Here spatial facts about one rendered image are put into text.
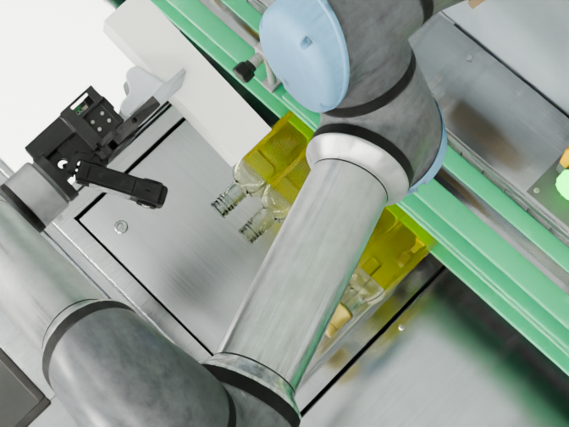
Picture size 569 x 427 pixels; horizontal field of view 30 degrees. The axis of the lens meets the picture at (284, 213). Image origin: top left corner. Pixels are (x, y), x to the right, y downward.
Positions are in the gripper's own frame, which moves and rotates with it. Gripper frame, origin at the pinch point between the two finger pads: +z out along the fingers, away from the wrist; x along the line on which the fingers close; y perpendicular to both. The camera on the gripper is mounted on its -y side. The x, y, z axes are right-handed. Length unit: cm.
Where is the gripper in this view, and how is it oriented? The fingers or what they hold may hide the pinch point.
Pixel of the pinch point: (179, 85)
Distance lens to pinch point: 137.0
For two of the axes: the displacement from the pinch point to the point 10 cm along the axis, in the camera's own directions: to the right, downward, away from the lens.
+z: 7.0, -6.9, 1.8
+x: -1.9, 0.7, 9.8
